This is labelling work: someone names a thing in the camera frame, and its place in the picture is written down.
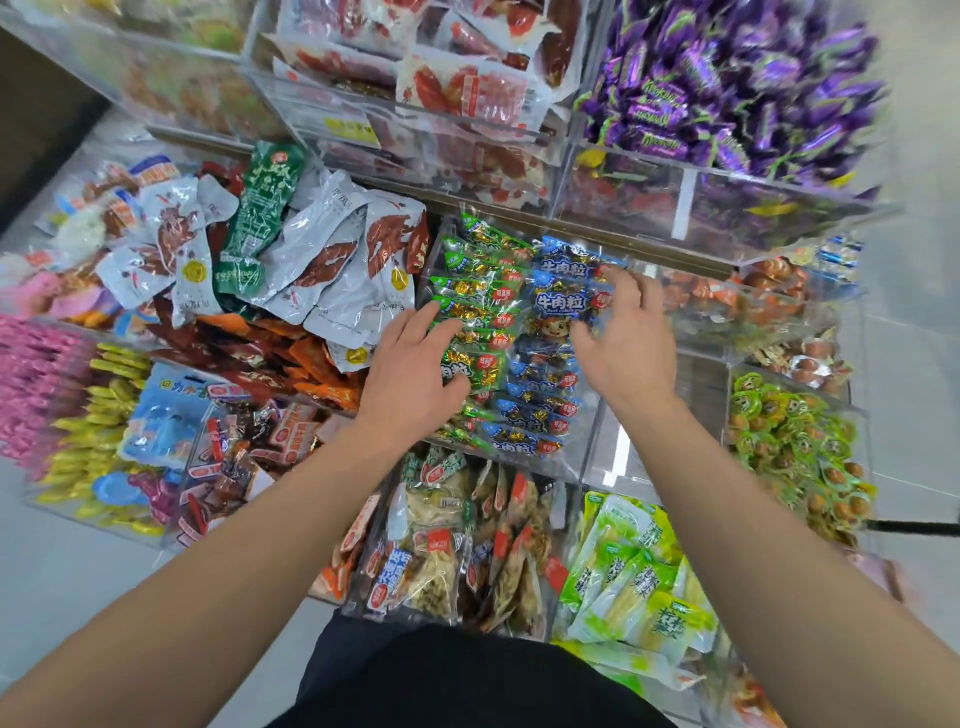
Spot pile of white meat packets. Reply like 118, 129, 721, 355
97, 165, 437, 369

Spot person's left hand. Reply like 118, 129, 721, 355
352, 304, 474, 452

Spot pile of pink-label meat packets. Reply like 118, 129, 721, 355
705, 660, 789, 728

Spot pile of red sausage packets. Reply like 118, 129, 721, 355
270, 0, 587, 204

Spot pile of red brown packets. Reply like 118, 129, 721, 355
172, 397, 324, 545

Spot pile of purple candies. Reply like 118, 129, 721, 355
582, 0, 887, 189

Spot blue toy candy packet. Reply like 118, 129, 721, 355
120, 367, 212, 470

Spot person's right hand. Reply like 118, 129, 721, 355
570, 267, 680, 414

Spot row of green beef packets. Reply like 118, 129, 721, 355
427, 207, 542, 452

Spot pile of orange brown packets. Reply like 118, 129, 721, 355
660, 232, 864, 392

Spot green vacuum packet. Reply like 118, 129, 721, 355
214, 142, 309, 299

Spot pile of beige packets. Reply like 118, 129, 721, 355
360, 447, 572, 639

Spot pile of dark orange packets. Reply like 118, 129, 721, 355
150, 307, 369, 414

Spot person's right forearm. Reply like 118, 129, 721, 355
618, 393, 960, 728

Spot pile of yellow candies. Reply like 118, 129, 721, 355
37, 348, 152, 539

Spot pile of lime green packets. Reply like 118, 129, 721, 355
555, 492, 722, 669

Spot person's left forearm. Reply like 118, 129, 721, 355
0, 427, 399, 728

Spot pile of green egg packets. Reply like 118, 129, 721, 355
730, 370, 879, 545

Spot black pole rod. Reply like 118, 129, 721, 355
862, 517, 960, 537

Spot pile of assorted small packets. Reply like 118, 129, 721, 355
0, 150, 182, 324

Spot person's black clothing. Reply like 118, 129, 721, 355
270, 607, 677, 728

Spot pile of yellow packets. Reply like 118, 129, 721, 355
30, 0, 279, 137

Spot clear acrylic snack shelves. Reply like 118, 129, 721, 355
0, 0, 960, 728

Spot row of blue beef packets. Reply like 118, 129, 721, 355
487, 232, 617, 459

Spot pile of pink candy sticks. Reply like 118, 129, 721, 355
0, 315, 99, 474

